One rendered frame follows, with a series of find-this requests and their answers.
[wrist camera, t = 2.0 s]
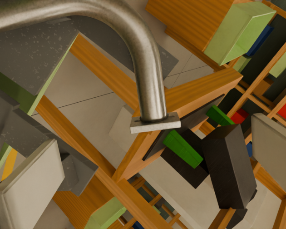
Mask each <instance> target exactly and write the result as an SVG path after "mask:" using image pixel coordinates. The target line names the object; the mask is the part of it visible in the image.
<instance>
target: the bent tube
mask: <svg viewBox="0 0 286 229"><path fill-rule="evenodd" d="M70 15H83V16H88V17H92V18H95V19H97V20H99V21H102V22H104V23H105V24H107V25H108V26H110V27H111V28H112V29H113V30H115V31H116V32H117V33H118V34H119V36H120V37H121V38H122V39H123V41H124V42H125V44H126V46H127V48H128V50H129V52H130V54H131V57H132V61H133V67H134V74H135V80H136V87H137V93H138V101H139V108H140V114H141V116H138V117H132V119H131V124H130V133H131V134H133V133H140V132H148V131H155V130H163V129H173V128H180V127H181V121H180V118H179V116H178V113H177V112H170V113H167V107H166V100H165V92H164V84H163V74H162V66H161V59H160V54H159V50H158V46H157V43H156V40H155V38H154V36H153V34H152V32H151V30H150V28H149V26H148V25H147V23H146V22H145V20H144V19H143V18H142V16H141V15H140V14H139V13H138V12H137V11H136V10H135V9H134V8H133V7H132V6H131V5H130V4H129V3H127V2H126V1H125V0H0V33H1V32H5V31H9V30H14V29H17V28H21V27H25V26H29V25H33V24H37V23H41V22H45V21H49V20H53V19H57V18H61V17H65V16H70Z"/></svg>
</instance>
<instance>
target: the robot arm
mask: <svg viewBox="0 0 286 229"><path fill-rule="evenodd" d="M251 134H252V156H253V157H254V158H255V159H256V160H257V161H258V162H259V163H260V164H261V165H262V167H263V168H264V169H265V170H266V171H267V172H268V173H269V174H270V175H271V177H272V178H273V179H274V180H275V181H276V182H277V183H278V184H279V185H280V186H281V187H282V188H283V189H284V191H285V192H286V128H284V127H283V126H281V125H279V124H278V123H276V122H275V121H273V120H271V119H270V118H268V117H267V116H265V115H264V114H262V113H256V114H253V115H252V116H251ZM64 178H65V175H64V170H63V166H62V162H61V157H60V154H59V148H58V144H57V140H55V139H47V140H46V141H45V142H44V143H43V144H42V145H40V146H39V147H38V148H37V149H36V150H35V151H34V152H33V153H32V154H31V155H30V156H29V157H28V158H27V159H26V160H25V161H24V162H22V163H21V164H20V165H19V166H18V167H17V168H16V169H15V170H14V171H13V172H12V173H11V174H10V175H9V176H8V177H7V178H6V179H4V180H3V181H1V182H0V229H33V228H34V226H35V224H36V223H37V221H38V220H39V218H40V216H41V215H42V213H43V212H44V210H45V208H46V207H47V205H48V204H49V202H50V200H51V199H52V197H53V195H54V194H55V192H56V191H57V189H58V187H59V186H60V184H61V183H62V181H63V180H64Z"/></svg>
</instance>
